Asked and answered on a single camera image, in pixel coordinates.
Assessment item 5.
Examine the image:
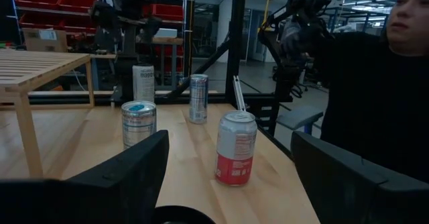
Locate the yellow hanging strap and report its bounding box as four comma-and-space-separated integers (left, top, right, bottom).
262, 0, 272, 25

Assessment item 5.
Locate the white box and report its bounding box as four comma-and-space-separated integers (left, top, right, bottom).
154, 27, 178, 39

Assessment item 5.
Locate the silver slim can blue tab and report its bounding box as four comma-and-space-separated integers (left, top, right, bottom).
188, 73, 209, 125

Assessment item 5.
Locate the white bracket strip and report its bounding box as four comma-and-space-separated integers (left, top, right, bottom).
232, 75, 247, 113

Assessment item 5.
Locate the red white Spindrift can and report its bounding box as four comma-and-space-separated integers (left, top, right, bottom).
214, 109, 259, 187

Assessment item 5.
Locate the cardboard box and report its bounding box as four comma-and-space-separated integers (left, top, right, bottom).
22, 27, 68, 53

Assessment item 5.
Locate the wooden workbench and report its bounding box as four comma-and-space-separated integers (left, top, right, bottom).
151, 37, 185, 88

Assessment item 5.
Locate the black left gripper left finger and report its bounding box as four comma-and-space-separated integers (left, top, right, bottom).
0, 129, 170, 224

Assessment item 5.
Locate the person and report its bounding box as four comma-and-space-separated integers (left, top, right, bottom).
280, 0, 429, 184

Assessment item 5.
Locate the wooden slatted shelf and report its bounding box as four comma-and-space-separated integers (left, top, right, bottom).
0, 48, 96, 180

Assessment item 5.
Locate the blue silver Red Bull can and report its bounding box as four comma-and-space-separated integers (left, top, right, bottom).
120, 99, 158, 150

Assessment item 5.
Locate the white Celsius can black top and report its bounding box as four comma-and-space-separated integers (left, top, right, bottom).
131, 64, 156, 103

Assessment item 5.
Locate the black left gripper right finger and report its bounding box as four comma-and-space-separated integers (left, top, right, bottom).
290, 131, 429, 224

